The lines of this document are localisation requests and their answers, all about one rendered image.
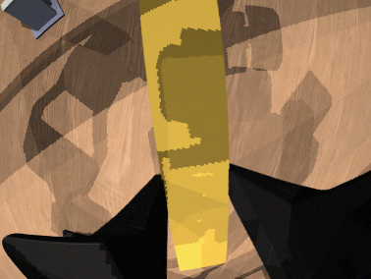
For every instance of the yellow bar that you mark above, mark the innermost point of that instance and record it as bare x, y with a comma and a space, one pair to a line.
186, 80

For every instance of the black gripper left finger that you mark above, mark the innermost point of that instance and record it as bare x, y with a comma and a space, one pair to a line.
133, 245

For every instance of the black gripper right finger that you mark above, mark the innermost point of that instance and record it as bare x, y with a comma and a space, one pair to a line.
290, 226

